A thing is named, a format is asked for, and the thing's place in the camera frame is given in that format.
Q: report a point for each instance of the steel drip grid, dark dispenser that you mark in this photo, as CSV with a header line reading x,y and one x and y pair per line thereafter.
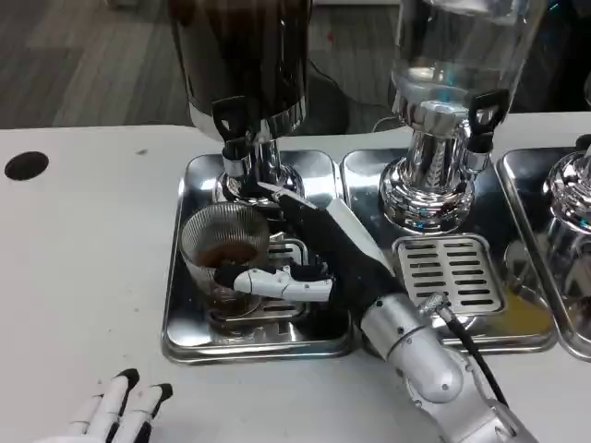
x,y
288,249

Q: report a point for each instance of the steel tray under clear dispenser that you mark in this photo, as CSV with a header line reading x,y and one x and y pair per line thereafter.
x,y
522,221

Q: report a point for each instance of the black tap of clear dispenser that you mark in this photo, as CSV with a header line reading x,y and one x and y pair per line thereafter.
x,y
485,113

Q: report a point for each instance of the steel tray under dark dispenser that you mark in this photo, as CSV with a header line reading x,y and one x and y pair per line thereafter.
x,y
184,341

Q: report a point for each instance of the black round counter hole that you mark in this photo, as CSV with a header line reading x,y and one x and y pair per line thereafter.
x,y
26,165

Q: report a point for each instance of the clear water drink dispenser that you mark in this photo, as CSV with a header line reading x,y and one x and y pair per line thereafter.
x,y
443,92

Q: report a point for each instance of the clear ribbed glass cup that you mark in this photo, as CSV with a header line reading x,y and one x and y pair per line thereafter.
x,y
217,231

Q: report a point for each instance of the steel drip grid, clear dispenser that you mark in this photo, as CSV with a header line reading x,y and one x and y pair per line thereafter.
x,y
448,272

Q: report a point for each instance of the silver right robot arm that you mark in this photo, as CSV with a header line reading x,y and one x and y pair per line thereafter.
x,y
415,350

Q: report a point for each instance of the chrome drink dispenser base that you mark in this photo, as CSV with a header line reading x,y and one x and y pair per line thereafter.
x,y
568,207

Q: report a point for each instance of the steel tray under chrome base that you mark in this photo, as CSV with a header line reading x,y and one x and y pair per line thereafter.
x,y
522,184

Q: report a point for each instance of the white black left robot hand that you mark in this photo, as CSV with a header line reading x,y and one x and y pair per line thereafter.
x,y
104,410

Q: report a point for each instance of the dark coffee drink dispenser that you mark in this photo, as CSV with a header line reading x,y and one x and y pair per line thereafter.
x,y
240,55

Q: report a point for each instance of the black tap of dark dispenser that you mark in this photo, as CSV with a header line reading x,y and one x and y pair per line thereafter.
x,y
228,120

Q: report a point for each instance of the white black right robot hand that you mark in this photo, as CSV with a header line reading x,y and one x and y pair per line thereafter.
x,y
337,249

